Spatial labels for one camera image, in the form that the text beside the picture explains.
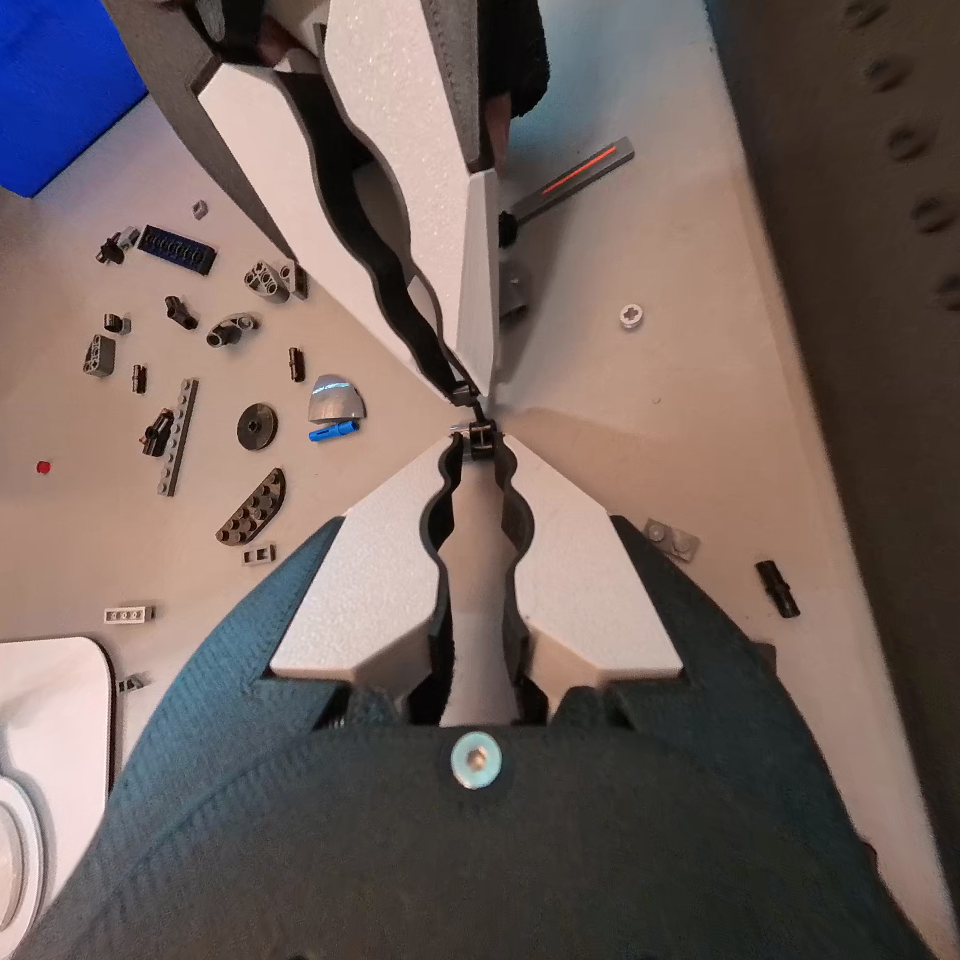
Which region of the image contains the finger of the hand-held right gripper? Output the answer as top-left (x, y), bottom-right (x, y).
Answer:
top-left (321, 0), bottom-right (504, 400)
top-left (192, 62), bottom-right (472, 406)

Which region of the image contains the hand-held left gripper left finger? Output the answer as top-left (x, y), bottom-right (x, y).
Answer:
top-left (270, 437), bottom-right (460, 726)

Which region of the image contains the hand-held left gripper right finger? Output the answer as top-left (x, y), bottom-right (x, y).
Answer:
top-left (495, 433), bottom-right (685, 725)

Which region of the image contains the dark grey lego connector assembly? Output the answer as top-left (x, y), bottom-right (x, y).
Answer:
top-left (450, 420), bottom-right (500, 460)

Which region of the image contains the grey two-stud lego plate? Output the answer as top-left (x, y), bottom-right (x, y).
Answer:
top-left (643, 517), bottom-right (702, 564)

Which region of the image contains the long black lego plate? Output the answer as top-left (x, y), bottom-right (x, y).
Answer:
top-left (138, 223), bottom-right (219, 277)

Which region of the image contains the dark half-round lego plate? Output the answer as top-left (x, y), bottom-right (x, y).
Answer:
top-left (216, 467), bottom-right (288, 545)

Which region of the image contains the red-striped dark lego tile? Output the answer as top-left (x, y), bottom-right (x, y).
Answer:
top-left (510, 137), bottom-right (636, 226)

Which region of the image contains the grey curved lego wedge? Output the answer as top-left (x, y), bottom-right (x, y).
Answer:
top-left (498, 255), bottom-right (534, 322)

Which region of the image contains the thick black lego pin connector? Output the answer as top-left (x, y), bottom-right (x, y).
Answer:
top-left (754, 560), bottom-right (801, 620)

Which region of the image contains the grey curved lego pin piece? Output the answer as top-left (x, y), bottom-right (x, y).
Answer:
top-left (206, 312), bottom-right (261, 348)

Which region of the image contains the round dark lego dish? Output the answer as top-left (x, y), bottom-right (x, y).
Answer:
top-left (237, 403), bottom-right (279, 451)

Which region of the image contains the curved grey-blue lego slope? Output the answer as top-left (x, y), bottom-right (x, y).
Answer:
top-left (307, 373), bottom-right (367, 423)

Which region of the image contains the long grey lego plate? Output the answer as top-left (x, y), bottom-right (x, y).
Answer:
top-left (157, 378), bottom-right (201, 498)

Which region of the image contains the person's right hand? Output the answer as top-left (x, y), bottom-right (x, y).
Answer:
top-left (482, 92), bottom-right (513, 168)

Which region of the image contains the blue plastic bin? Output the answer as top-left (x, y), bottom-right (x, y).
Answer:
top-left (0, 0), bottom-right (149, 200)

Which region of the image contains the white book stand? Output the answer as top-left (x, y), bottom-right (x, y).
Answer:
top-left (0, 636), bottom-right (117, 931)

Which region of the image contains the black dotted chair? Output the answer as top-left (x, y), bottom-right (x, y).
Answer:
top-left (705, 0), bottom-right (960, 960)

